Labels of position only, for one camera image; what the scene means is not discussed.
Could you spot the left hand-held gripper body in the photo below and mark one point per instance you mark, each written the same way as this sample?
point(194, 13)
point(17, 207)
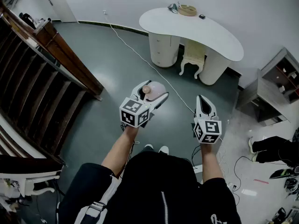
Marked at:
point(134, 112)

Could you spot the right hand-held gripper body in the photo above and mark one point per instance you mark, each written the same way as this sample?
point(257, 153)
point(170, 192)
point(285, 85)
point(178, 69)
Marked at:
point(208, 129)

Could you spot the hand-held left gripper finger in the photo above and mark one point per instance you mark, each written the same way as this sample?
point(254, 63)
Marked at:
point(158, 98)
point(136, 91)

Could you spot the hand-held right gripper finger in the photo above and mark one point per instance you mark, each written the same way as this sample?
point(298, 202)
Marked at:
point(208, 107)
point(198, 106)

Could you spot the pink round container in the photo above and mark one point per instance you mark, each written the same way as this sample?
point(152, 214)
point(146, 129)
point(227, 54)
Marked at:
point(157, 88)

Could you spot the person's right forearm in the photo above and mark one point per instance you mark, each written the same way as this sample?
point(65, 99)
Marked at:
point(211, 164)

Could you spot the person's left forearm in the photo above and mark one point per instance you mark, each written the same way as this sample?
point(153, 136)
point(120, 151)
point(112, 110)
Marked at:
point(121, 148)

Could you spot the white kidney-shaped desk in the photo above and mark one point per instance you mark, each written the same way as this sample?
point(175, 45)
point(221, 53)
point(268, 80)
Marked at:
point(187, 34)

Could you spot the person's left shoe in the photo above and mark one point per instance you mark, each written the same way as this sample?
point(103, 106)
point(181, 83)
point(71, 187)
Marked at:
point(148, 147)

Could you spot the person's shoe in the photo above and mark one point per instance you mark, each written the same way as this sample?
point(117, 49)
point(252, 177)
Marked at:
point(148, 147)
point(251, 146)
point(164, 149)

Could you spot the person's right shoe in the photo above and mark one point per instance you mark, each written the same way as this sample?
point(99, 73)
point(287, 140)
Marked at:
point(164, 149)

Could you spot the cream carved stool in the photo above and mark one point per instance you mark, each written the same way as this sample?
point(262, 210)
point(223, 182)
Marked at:
point(194, 55)

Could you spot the grey open cabinet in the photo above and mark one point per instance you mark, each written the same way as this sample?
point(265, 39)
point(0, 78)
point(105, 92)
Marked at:
point(264, 90)

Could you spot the white power strip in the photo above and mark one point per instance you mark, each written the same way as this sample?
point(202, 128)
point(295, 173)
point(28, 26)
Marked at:
point(232, 186)

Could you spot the person's black jacket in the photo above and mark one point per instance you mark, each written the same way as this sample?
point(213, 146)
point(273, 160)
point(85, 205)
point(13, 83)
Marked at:
point(149, 190)

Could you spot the black and green shoe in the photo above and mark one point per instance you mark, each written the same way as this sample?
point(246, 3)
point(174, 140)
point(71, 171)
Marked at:
point(281, 174)

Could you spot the black makeup compact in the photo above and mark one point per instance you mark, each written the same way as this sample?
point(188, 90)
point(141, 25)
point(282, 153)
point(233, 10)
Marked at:
point(202, 16)

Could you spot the round wooden tray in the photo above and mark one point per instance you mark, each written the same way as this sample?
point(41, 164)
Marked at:
point(187, 11)

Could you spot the green and white bag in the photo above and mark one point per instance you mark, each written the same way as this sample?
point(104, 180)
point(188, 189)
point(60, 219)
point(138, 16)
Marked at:
point(172, 7)

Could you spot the brown wooden stair railing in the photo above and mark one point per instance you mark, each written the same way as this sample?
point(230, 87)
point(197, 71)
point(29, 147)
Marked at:
point(46, 73)

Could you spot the white door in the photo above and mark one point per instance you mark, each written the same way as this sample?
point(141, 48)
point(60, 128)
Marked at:
point(60, 3)

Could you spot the white carved side table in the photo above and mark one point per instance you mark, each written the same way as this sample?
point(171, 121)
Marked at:
point(25, 181)

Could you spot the white wall socket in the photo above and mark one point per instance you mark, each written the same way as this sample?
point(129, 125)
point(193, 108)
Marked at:
point(105, 12)

